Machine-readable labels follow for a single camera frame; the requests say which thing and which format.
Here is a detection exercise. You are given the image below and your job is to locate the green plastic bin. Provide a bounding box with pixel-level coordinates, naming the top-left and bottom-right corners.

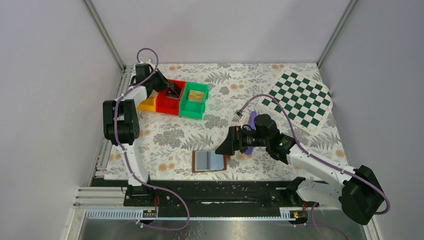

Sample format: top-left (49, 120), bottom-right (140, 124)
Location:
top-left (179, 81), bottom-right (209, 120)

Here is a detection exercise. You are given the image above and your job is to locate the brown leather card holder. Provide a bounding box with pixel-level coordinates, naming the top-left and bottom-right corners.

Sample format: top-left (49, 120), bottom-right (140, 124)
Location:
top-left (192, 150), bottom-right (231, 173)

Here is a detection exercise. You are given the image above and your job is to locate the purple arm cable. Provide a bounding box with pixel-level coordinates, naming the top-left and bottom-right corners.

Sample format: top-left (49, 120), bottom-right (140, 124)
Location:
top-left (233, 94), bottom-right (392, 240)
top-left (112, 47), bottom-right (191, 232)

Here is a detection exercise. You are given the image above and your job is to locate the green white checkered board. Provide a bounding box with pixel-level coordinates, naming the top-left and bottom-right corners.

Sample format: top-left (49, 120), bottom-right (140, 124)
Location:
top-left (259, 68), bottom-right (333, 136)

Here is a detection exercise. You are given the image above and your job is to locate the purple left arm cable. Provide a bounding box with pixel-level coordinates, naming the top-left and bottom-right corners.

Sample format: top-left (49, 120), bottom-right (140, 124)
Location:
top-left (112, 47), bottom-right (191, 232)

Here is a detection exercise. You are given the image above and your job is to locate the floral table mat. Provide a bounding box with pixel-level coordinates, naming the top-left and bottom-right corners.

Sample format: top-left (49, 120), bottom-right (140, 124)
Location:
top-left (138, 63), bottom-right (321, 181)

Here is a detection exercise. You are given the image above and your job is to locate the red plastic bin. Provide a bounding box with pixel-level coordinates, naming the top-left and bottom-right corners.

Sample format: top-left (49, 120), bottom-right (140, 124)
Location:
top-left (156, 79), bottom-right (187, 116)

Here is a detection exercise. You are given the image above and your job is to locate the yellow plastic bin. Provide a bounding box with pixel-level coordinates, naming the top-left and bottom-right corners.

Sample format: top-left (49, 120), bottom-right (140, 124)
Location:
top-left (136, 96), bottom-right (157, 112)

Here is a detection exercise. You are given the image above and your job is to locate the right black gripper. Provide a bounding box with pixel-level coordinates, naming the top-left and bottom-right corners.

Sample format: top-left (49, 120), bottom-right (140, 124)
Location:
top-left (215, 125), bottom-right (270, 155)

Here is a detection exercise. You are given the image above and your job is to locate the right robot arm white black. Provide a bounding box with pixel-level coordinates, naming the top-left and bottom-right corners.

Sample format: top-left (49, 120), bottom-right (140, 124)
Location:
top-left (215, 114), bottom-right (384, 225)

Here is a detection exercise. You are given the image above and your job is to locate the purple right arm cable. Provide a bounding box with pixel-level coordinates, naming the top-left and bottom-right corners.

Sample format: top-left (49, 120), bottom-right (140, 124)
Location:
top-left (233, 94), bottom-right (392, 240)

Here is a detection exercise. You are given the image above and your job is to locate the gold card in green bin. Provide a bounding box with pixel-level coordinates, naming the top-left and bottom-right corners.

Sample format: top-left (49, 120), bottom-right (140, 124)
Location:
top-left (187, 89), bottom-right (205, 103)

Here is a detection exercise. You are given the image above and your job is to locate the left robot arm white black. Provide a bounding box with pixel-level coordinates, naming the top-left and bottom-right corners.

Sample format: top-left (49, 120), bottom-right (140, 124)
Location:
top-left (102, 62), bottom-right (182, 206)

